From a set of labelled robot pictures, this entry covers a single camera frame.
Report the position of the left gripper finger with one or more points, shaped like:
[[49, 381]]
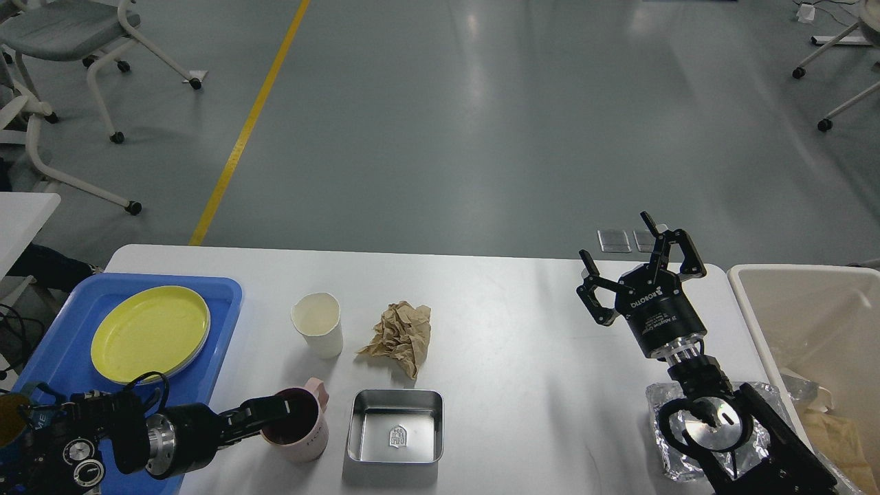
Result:
[[276, 405], [237, 426]]

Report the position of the white side table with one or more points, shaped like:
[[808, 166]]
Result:
[[22, 217]]

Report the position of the dark blue mug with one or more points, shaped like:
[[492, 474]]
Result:
[[13, 422]]

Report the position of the floor socket plate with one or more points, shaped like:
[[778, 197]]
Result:
[[645, 240], [614, 241]]

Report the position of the floor socket plate right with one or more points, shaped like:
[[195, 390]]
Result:
[[645, 240]]

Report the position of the yellow plate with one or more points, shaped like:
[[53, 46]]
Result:
[[161, 329]]

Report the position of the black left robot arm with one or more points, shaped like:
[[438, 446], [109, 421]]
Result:
[[58, 449]]

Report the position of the white paper cup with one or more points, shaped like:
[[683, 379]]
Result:
[[318, 319]]

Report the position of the beige waste bin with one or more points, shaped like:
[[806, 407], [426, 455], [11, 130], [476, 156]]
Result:
[[819, 323]]

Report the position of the grey office chair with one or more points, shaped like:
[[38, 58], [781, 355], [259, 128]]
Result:
[[70, 31]]

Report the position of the crumpled brown paper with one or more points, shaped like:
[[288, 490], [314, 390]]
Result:
[[403, 333]]

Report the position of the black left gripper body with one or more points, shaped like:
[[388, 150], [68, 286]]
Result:
[[182, 439]]

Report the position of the pink mug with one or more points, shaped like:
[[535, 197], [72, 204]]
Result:
[[302, 435]]

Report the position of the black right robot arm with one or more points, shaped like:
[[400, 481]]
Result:
[[741, 444]]

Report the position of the crumpled aluminium foil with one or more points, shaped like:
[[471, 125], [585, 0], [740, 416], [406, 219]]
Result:
[[679, 467]]

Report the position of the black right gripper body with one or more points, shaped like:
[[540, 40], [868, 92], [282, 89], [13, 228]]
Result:
[[657, 311]]

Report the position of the floor socket plate left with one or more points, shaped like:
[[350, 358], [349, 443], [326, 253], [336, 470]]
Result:
[[614, 241]]

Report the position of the metal rectangular tin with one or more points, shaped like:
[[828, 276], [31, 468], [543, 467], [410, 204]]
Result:
[[396, 427]]

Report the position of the blue plastic tray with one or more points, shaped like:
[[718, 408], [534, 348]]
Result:
[[63, 359]]

